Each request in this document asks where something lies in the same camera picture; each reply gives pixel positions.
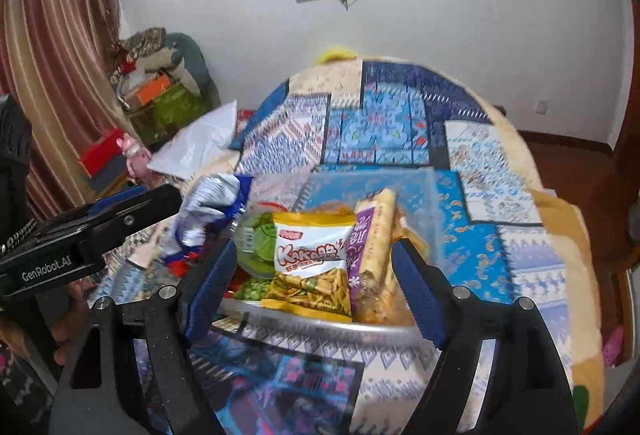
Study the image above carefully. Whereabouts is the pile of clothes and boxes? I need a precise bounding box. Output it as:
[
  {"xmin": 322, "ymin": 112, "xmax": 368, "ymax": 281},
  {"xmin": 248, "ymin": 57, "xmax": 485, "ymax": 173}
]
[{"xmin": 111, "ymin": 27, "xmax": 220, "ymax": 149}]

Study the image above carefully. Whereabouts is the wall power socket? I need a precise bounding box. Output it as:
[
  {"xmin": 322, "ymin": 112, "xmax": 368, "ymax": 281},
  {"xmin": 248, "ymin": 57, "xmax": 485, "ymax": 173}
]
[{"xmin": 535, "ymin": 99, "xmax": 549, "ymax": 116}]

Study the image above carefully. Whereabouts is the golden crispy snack bag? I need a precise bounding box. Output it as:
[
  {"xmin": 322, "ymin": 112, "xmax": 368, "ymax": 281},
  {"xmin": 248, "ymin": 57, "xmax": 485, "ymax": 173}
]
[{"xmin": 354, "ymin": 206, "xmax": 430, "ymax": 327}]

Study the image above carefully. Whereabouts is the striped curtain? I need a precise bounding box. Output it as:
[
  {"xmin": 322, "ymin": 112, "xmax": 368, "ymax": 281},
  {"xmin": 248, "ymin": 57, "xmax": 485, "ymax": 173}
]
[{"xmin": 1, "ymin": 0, "xmax": 128, "ymax": 219}]

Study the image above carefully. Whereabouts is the person's left hand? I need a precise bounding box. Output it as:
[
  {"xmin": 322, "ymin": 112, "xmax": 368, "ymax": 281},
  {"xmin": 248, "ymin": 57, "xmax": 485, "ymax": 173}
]
[{"xmin": 51, "ymin": 277, "xmax": 96, "ymax": 366}]

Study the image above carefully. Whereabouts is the green peas packet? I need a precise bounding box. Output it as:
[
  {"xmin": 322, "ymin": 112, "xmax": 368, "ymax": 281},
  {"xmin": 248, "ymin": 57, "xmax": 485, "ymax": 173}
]
[{"xmin": 233, "ymin": 277, "xmax": 271, "ymax": 302}]

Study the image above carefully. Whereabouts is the purple yellow roll cake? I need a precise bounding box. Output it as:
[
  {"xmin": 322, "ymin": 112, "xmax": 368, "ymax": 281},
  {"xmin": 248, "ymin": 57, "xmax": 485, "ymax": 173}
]
[{"xmin": 346, "ymin": 188, "xmax": 396, "ymax": 306}]

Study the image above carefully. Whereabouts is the red box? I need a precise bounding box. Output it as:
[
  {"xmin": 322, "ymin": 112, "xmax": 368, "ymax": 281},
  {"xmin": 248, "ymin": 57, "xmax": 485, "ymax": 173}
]
[{"xmin": 78, "ymin": 128, "xmax": 124, "ymax": 178}]

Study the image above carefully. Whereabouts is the green jelly cup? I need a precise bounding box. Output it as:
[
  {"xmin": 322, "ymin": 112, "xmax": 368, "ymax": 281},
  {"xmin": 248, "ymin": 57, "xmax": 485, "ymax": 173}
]
[{"xmin": 232, "ymin": 208, "xmax": 277, "ymax": 279}]

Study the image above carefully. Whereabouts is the yellow object behind bed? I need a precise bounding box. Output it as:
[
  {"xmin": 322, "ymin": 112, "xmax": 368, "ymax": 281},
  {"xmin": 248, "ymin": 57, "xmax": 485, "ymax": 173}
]
[{"xmin": 314, "ymin": 46, "xmax": 358, "ymax": 66}]

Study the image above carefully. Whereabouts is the white pillow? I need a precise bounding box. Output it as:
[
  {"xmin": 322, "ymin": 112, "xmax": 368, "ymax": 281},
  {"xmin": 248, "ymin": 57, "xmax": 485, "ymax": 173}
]
[{"xmin": 148, "ymin": 100, "xmax": 238, "ymax": 180}]

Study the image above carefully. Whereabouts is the patchwork patterned bed quilt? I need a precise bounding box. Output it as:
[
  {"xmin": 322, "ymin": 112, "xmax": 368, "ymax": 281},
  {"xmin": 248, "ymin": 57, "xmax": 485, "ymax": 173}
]
[{"xmin": 86, "ymin": 57, "xmax": 606, "ymax": 435}]

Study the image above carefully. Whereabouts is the blue white snack bag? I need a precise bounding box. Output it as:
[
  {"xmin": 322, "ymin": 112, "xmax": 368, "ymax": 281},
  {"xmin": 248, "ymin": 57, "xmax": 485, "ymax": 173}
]
[{"xmin": 160, "ymin": 173, "xmax": 253, "ymax": 278}]

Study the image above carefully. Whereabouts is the yellow Kakabb snack bag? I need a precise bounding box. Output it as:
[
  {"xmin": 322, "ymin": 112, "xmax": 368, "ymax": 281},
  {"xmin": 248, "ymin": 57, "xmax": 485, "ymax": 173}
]
[{"xmin": 259, "ymin": 212, "xmax": 356, "ymax": 323}]

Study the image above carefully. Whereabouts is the clear plastic storage box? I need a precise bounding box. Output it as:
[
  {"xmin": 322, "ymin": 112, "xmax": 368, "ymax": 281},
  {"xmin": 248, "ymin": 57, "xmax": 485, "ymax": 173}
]
[{"xmin": 221, "ymin": 169, "xmax": 442, "ymax": 347}]

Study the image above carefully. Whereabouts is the pink plush toy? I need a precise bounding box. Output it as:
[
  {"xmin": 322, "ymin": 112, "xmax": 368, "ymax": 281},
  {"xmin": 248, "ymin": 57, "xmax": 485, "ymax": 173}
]
[{"xmin": 116, "ymin": 133, "xmax": 152, "ymax": 180}]

